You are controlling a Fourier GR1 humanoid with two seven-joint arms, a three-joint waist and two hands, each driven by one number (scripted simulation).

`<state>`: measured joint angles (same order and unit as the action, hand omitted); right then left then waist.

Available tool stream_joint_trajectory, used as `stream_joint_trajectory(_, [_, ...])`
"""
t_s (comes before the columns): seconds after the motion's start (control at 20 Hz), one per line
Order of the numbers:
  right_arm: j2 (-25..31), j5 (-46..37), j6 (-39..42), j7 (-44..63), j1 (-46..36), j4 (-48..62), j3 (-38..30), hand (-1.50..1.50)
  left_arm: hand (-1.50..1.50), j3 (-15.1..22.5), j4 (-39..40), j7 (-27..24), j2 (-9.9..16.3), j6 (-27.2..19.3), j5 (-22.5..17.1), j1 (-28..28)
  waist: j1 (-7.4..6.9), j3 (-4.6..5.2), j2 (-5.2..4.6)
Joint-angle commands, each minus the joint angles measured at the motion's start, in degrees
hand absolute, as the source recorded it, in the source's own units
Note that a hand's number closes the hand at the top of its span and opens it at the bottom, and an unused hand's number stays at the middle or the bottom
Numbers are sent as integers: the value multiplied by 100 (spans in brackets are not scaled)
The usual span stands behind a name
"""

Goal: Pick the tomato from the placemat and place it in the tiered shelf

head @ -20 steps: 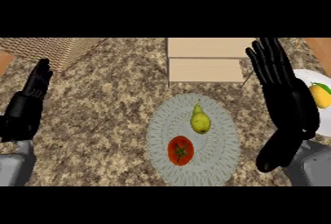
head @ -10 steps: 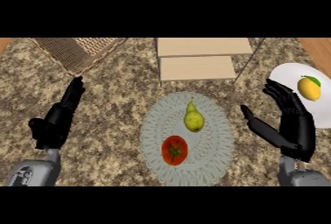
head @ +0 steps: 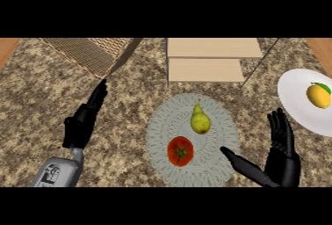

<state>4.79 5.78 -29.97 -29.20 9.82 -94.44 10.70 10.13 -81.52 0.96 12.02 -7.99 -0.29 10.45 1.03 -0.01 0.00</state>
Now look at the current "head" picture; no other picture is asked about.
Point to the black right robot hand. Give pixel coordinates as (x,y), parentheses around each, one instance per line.
(282,158)

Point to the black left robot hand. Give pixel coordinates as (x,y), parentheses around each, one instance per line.
(81,123)

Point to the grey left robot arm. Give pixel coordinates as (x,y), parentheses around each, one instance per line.
(61,172)

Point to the grey woven oval placemat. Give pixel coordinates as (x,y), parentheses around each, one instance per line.
(192,140)

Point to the red tomato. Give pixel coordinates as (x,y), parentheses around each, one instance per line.
(180,151)

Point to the pale wooden tiered shelf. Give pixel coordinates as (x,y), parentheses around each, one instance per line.
(211,61)

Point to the white round plate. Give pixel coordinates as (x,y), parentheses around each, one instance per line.
(303,102)

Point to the yellow-green pear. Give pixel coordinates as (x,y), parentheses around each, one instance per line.
(199,120)

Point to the yellow lemon with leaf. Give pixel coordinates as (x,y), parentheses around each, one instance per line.
(319,95)

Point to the brown wicker basket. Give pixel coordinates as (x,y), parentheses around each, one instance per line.
(89,52)

